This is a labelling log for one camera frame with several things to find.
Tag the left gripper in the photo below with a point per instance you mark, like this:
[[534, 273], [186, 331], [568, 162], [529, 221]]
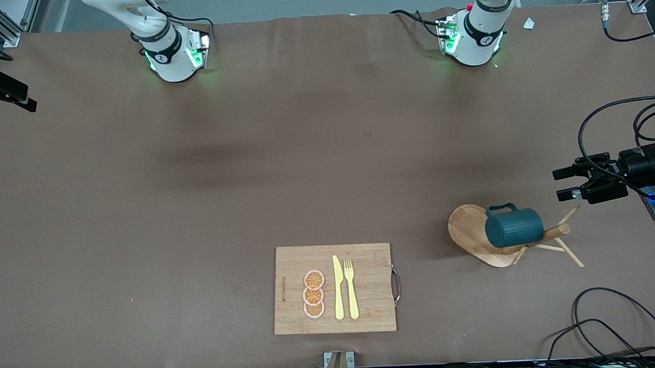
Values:
[[643, 168]]

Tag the teal cup with yellow inside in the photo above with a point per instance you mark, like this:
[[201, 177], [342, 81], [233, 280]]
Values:
[[514, 226]]

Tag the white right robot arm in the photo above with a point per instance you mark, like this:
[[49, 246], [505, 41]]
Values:
[[167, 58]]

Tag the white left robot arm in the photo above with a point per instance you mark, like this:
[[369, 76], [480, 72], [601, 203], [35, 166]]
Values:
[[476, 33]]

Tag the wooden cup rack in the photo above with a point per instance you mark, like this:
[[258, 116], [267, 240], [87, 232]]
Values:
[[468, 233]]

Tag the white paper scrap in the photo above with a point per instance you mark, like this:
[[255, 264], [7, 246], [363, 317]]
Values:
[[529, 23]]

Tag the grey base connector box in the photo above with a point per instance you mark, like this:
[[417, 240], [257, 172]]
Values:
[[199, 48]]

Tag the bamboo cutting board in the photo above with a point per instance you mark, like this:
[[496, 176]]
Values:
[[371, 292]]

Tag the yellow plastic fork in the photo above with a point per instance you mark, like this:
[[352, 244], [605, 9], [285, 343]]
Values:
[[352, 296]]

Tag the yellow plastic knife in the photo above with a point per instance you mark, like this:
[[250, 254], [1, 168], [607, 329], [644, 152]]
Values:
[[338, 294]]

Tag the orange slice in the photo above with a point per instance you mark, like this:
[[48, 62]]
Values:
[[314, 279]]

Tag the aluminium beam with bracket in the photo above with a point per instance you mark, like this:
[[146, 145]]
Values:
[[335, 367]]

